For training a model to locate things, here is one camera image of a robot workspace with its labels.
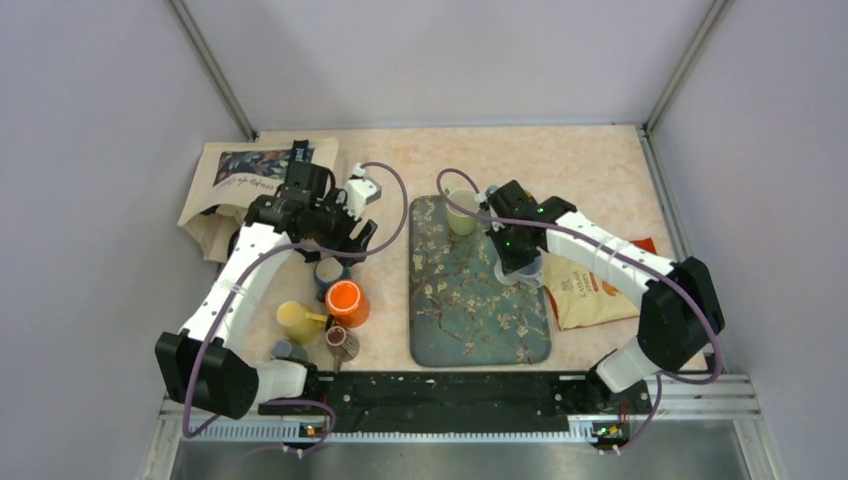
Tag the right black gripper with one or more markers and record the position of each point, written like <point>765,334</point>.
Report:
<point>509,262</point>

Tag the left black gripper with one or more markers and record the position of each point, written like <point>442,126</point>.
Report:
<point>345,242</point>

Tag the pale grey mug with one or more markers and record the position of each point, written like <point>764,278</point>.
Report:
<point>530,275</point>

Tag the dark blue mug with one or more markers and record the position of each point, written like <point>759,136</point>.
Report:
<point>327,272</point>

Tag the light green mug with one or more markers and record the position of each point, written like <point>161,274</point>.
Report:
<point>459,222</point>

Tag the orange mug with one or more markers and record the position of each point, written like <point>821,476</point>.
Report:
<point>347,302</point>

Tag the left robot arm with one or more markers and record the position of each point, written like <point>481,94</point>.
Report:
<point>201,364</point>

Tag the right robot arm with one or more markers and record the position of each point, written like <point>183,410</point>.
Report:
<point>679,312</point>

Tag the brown striped mug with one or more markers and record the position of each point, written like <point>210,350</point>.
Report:
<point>342,344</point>

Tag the orange cream snack bag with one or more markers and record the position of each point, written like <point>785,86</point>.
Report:
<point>580,298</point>

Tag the floral blue serving tray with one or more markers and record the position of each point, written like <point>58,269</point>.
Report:
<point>460,315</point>

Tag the beige canvas tote bag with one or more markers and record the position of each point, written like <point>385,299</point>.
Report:
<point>229,176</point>

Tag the small grey cup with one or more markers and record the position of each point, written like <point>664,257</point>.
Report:
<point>286,350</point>

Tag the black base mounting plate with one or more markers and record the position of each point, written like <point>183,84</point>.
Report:
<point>467,403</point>

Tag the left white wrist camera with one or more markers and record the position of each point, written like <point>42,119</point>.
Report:
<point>360,191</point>

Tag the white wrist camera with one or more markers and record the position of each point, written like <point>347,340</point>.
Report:
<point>360,191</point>
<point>482,203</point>

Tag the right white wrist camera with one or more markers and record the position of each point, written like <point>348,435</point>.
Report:
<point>482,203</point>

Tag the aluminium frame rail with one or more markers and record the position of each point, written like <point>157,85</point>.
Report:
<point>693,431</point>

